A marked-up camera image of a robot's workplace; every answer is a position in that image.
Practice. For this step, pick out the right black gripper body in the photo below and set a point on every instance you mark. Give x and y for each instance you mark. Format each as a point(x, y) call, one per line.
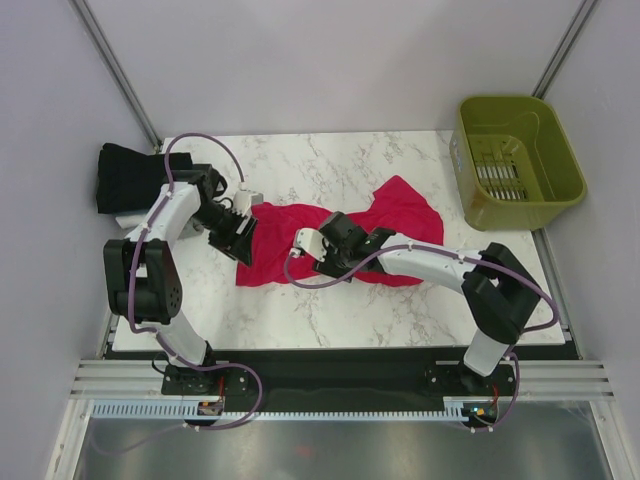
point(336, 262)

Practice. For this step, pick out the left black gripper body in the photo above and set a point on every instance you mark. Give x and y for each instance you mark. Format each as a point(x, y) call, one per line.
point(223, 226)

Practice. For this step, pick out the pink red t shirt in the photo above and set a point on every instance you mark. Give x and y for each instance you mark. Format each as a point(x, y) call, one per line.
point(397, 207)

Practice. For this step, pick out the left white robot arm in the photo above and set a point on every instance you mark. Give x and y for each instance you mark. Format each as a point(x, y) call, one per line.
point(142, 280)

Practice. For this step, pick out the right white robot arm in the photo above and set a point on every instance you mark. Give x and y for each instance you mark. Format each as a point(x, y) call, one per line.
point(500, 293)

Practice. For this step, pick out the folded grey t shirt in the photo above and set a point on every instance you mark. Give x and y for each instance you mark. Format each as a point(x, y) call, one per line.
point(191, 229)

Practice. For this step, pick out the folded black t shirt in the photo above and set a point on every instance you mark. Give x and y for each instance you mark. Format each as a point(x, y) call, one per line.
point(128, 180)

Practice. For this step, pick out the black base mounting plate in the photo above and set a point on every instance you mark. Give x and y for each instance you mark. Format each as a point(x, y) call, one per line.
point(361, 378)

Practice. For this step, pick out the olive green plastic basket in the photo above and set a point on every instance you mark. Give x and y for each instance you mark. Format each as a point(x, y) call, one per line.
point(514, 166)

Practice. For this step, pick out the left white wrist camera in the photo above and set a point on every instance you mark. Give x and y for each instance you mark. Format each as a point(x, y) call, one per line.
point(244, 200)

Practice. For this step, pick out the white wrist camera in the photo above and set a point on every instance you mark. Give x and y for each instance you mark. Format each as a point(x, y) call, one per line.
point(244, 200)
point(309, 241)

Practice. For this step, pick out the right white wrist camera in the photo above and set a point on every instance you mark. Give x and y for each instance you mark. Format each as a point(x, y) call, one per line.
point(309, 241)

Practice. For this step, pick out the aluminium frame rail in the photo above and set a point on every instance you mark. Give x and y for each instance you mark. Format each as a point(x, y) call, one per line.
point(540, 380)

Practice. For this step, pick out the white slotted cable duct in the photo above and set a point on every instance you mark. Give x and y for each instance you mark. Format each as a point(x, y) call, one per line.
point(192, 411)

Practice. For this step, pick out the left vertical aluminium post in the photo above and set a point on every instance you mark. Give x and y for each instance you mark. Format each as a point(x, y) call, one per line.
point(98, 38)

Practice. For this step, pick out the vertical aluminium post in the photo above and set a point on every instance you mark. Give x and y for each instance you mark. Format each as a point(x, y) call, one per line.
point(98, 38)
point(565, 46)

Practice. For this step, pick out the right vertical aluminium post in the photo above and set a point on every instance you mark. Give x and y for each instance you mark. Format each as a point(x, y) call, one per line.
point(565, 46)

